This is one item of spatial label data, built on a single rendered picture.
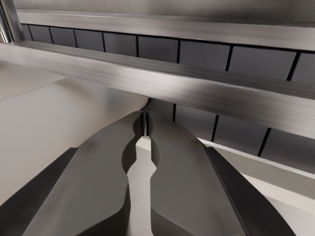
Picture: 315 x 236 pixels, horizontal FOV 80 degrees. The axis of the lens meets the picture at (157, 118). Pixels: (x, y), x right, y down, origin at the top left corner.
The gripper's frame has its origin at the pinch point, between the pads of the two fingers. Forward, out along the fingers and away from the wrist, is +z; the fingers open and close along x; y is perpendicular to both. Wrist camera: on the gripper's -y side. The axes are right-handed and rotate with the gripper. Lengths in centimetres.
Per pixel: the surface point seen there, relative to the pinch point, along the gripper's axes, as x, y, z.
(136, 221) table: -3.4, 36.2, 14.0
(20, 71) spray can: -10.6, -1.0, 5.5
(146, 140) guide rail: 0.0, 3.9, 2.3
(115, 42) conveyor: -2.9, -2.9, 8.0
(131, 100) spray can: -1.2, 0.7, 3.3
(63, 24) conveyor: -8.7, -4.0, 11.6
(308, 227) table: 18.3, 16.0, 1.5
